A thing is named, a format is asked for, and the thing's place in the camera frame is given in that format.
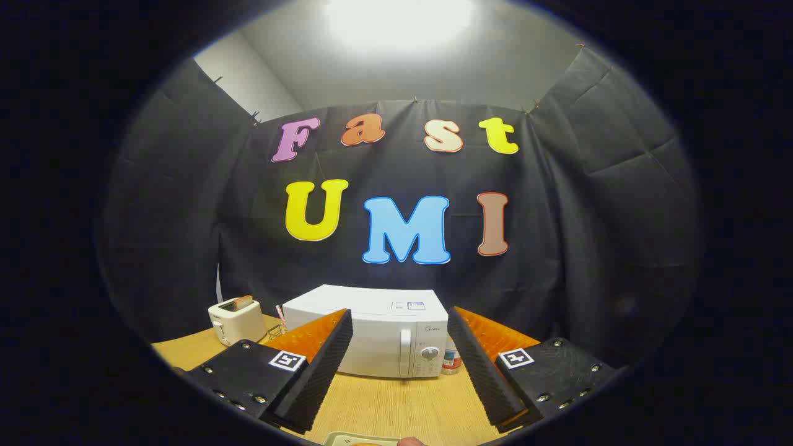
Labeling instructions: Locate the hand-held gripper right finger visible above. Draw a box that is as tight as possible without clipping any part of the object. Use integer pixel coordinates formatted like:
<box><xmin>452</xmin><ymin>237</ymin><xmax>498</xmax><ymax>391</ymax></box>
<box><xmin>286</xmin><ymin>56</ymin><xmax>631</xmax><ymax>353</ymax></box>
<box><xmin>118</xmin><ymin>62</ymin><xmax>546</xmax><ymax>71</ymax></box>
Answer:
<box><xmin>447</xmin><ymin>305</ymin><xmax>620</xmax><ymax>434</ymax></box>

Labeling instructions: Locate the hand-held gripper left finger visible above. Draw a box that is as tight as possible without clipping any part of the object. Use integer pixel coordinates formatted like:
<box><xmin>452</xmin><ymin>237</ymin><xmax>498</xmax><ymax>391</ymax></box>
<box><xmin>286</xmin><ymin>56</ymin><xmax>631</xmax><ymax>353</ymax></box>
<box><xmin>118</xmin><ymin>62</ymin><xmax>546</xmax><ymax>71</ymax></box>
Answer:
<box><xmin>177</xmin><ymin>308</ymin><xmax>354</xmax><ymax>434</ymax></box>

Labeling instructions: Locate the white microwave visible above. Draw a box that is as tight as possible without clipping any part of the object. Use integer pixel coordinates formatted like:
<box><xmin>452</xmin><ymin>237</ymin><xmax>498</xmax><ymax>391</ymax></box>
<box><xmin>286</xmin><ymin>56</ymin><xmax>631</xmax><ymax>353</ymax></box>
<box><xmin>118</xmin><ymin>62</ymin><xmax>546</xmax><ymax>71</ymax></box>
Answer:
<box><xmin>282</xmin><ymin>284</ymin><xmax>449</xmax><ymax>378</ymax></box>

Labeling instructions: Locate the clear bottle red label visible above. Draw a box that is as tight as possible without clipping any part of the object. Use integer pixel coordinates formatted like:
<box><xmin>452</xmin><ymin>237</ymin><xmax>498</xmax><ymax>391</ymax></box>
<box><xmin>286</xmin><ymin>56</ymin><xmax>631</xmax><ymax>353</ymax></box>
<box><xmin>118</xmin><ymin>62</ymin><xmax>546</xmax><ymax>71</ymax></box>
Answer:
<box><xmin>441</xmin><ymin>334</ymin><xmax>462</xmax><ymax>375</ymax></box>

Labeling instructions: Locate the white cherry print plate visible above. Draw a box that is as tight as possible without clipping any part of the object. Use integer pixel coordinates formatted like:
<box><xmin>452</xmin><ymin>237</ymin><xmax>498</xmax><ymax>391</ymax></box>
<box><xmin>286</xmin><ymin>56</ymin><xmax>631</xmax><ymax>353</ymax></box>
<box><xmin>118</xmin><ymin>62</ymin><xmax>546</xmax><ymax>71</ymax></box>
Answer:
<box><xmin>322</xmin><ymin>432</ymin><xmax>403</xmax><ymax>446</ymax></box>

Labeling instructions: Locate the white toaster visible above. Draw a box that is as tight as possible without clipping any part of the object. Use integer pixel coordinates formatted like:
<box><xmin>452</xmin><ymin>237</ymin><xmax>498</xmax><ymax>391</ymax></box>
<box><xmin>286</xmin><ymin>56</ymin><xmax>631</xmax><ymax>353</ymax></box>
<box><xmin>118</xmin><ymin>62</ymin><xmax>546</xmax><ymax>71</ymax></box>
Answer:
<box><xmin>208</xmin><ymin>299</ymin><xmax>267</xmax><ymax>346</ymax></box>

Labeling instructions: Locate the black backdrop cloth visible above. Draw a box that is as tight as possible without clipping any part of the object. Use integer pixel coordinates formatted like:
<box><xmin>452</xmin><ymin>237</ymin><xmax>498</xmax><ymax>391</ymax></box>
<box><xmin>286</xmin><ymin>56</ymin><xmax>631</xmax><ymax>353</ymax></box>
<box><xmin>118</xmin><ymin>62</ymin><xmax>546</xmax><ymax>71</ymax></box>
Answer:
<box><xmin>96</xmin><ymin>46</ymin><xmax>704</xmax><ymax>372</ymax></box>

